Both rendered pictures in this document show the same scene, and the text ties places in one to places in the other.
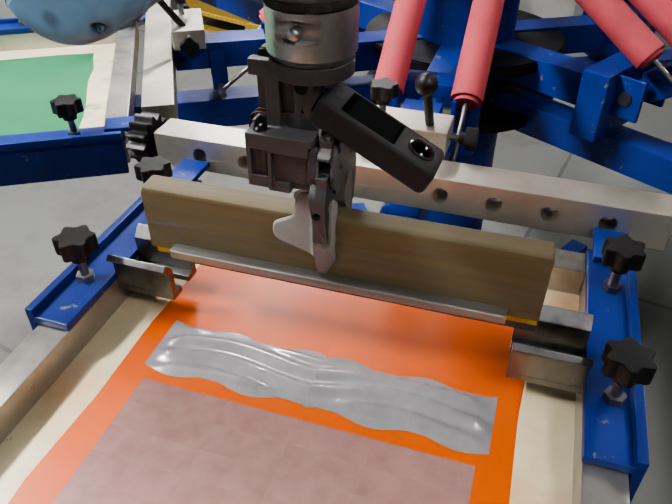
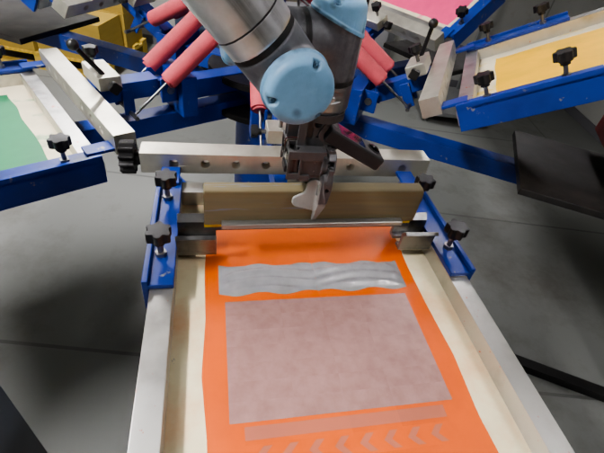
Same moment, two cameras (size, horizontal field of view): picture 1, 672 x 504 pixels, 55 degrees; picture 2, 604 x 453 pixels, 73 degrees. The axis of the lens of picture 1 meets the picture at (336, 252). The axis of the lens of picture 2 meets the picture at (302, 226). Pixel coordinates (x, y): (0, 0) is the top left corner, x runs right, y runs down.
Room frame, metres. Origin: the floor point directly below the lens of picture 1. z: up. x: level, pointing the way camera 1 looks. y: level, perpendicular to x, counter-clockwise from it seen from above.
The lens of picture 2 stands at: (0.02, 0.35, 1.53)
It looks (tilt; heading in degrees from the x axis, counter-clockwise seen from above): 41 degrees down; 326
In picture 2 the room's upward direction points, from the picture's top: 10 degrees clockwise
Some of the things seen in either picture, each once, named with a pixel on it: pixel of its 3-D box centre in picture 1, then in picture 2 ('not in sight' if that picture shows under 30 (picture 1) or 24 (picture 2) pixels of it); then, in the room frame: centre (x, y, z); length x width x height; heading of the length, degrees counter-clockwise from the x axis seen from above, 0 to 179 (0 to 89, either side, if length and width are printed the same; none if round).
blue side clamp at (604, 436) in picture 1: (605, 357); (427, 230); (0.46, -0.28, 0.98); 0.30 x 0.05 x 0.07; 162
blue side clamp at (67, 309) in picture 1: (130, 255); (165, 234); (0.63, 0.25, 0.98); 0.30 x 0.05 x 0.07; 162
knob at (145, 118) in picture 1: (156, 139); (135, 156); (0.85, 0.26, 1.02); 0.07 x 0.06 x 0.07; 162
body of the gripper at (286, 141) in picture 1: (305, 120); (312, 140); (0.52, 0.03, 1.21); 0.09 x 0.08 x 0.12; 72
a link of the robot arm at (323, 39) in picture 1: (310, 30); (325, 93); (0.52, 0.02, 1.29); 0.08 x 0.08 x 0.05
